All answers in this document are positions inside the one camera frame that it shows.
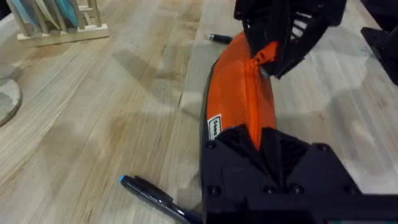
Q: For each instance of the orange zip bag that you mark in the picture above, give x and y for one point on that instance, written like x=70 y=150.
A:
x=236 y=90

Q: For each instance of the cream plate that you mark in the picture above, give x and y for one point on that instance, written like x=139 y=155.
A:
x=46 y=12

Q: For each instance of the grey round plate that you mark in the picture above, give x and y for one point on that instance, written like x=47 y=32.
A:
x=7 y=99

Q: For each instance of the black pen with silver tip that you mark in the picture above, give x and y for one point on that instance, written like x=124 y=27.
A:
x=221 y=38

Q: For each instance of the light blue plate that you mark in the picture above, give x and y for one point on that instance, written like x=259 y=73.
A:
x=23 y=11

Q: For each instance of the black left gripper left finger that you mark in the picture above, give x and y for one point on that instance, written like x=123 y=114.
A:
x=230 y=168

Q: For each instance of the wooden peg rack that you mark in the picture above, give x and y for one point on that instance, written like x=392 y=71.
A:
x=62 y=31

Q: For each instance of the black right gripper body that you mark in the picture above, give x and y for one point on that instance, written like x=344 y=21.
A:
x=280 y=7

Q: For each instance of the black pen with blue end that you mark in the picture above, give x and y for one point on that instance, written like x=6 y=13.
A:
x=152 y=194

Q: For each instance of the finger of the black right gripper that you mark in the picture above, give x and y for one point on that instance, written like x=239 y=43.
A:
x=256 y=37
x=298 y=49

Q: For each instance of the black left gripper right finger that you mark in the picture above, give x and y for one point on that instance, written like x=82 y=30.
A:
x=317 y=171

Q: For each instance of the teal plate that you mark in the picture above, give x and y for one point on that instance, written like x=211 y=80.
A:
x=66 y=11

